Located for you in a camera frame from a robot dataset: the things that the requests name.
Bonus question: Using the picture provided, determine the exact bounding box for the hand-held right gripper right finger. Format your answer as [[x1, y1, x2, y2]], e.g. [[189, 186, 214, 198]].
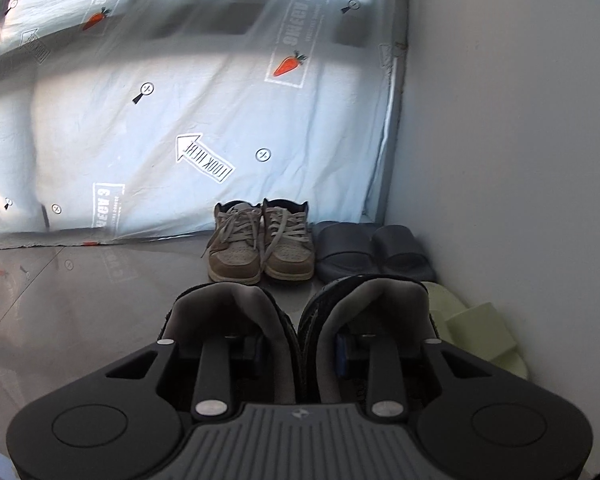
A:
[[335, 332, 496, 418]]

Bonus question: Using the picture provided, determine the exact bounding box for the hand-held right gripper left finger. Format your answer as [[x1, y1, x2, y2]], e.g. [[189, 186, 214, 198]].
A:
[[105, 332, 261, 418]]

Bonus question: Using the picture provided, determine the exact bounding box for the black suede sneaker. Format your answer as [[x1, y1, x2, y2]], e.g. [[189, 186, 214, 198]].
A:
[[297, 275, 442, 406], [157, 282, 301, 406]]

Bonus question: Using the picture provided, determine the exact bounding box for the dark grey slide sandal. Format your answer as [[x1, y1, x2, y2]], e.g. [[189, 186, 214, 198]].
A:
[[371, 225, 437, 283], [312, 221, 382, 281]]

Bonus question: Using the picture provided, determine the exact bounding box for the beige laced sneaker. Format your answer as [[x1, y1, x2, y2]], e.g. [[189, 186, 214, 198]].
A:
[[261, 198, 315, 281], [207, 200, 266, 285]]

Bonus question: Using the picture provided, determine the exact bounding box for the light green slide sandal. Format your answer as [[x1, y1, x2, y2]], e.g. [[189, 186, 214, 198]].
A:
[[422, 281, 529, 379]]

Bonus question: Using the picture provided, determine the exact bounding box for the white printed sheet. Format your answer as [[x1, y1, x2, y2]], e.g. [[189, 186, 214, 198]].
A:
[[0, 0, 411, 252]]

